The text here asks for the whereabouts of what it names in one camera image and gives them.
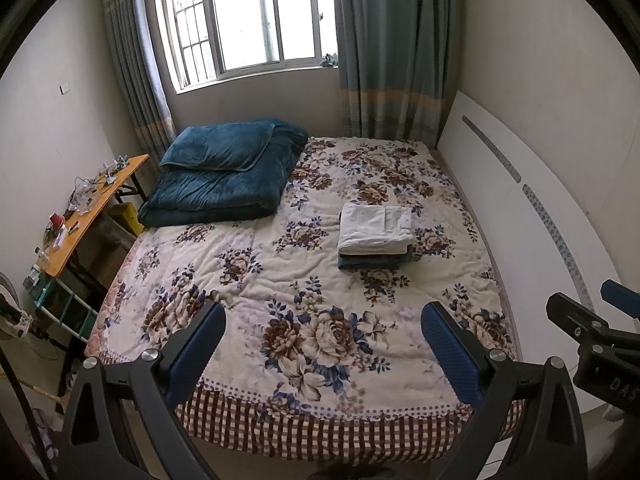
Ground wooden desk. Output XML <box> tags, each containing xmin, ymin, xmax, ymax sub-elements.
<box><xmin>37</xmin><ymin>154</ymin><xmax>150</xmax><ymax>277</ymax></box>

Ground grey-green curtain beside headboard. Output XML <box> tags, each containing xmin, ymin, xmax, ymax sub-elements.
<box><xmin>332</xmin><ymin>0</ymin><xmax>466</xmax><ymax>148</ymax></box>

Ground white headboard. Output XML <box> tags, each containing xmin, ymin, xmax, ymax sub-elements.
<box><xmin>437</xmin><ymin>91</ymin><xmax>640</xmax><ymax>411</ymax></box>

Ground floral blanket with plaid edge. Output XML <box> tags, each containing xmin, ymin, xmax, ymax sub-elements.
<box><xmin>85</xmin><ymin>135</ymin><xmax>526</xmax><ymax>461</ymax></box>

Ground white nightstand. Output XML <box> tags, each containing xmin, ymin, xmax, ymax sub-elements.
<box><xmin>582</xmin><ymin>407</ymin><xmax>640</xmax><ymax>480</ymax></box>

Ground clutter of clear cables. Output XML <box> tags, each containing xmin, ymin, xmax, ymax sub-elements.
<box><xmin>67</xmin><ymin>157</ymin><xmax>131</xmax><ymax>211</ymax></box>

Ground grey-green curtain beside desk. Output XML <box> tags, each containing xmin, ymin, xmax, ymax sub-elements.
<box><xmin>102</xmin><ymin>0</ymin><xmax>176</xmax><ymax>163</ymax></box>

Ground teal velvet pillow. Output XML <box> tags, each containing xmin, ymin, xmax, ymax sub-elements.
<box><xmin>160</xmin><ymin>120</ymin><xmax>276</xmax><ymax>173</ymax></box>

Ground white pants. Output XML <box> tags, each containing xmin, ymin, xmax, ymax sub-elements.
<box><xmin>337</xmin><ymin>203</ymin><xmax>416</xmax><ymax>257</ymax></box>

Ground teal folded quilt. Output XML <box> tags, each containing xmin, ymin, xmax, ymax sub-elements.
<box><xmin>137</xmin><ymin>119</ymin><xmax>310</xmax><ymax>227</ymax></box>

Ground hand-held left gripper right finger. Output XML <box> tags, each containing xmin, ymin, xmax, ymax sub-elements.
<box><xmin>421</xmin><ymin>301</ymin><xmax>586</xmax><ymax>480</ymax></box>

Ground dark blue folded jeans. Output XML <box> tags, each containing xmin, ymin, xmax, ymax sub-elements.
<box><xmin>338</xmin><ymin>249</ymin><xmax>415</xmax><ymax>264</ymax></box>

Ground green white storage rack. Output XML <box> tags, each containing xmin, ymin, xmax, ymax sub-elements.
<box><xmin>22</xmin><ymin>265</ymin><xmax>101</xmax><ymax>343</ymax></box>

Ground dark grey folded pants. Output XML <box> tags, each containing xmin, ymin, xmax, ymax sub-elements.
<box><xmin>338</xmin><ymin>258</ymin><xmax>417</xmax><ymax>272</ymax></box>

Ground yellow box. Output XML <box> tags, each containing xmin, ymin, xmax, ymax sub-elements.
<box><xmin>107</xmin><ymin>203</ymin><xmax>140</xmax><ymax>236</ymax></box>

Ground white electric fan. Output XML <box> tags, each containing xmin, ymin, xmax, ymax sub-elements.
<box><xmin>0</xmin><ymin>272</ymin><xmax>35</xmax><ymax>341</ymax></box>

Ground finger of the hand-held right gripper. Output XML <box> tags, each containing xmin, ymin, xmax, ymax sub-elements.
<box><xmin>600</xmin><ymin>280</ymin><xmax>640</xmax><ymax>320</ymax></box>
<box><xmin>546</xmin><ymin>292</ymin><xmax>640</xmax><ymax>349</ymax></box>

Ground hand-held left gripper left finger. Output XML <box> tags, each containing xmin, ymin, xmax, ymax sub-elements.
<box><xmin>52</xmin><ymin>301</ymin><xmax>227</xmax><ymax>480</ymax></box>

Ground window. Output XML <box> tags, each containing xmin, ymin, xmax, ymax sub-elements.
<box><xmin>160</xmin><ymin>0</ymin><xmax>341</xmax><ymax>93</ymax></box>

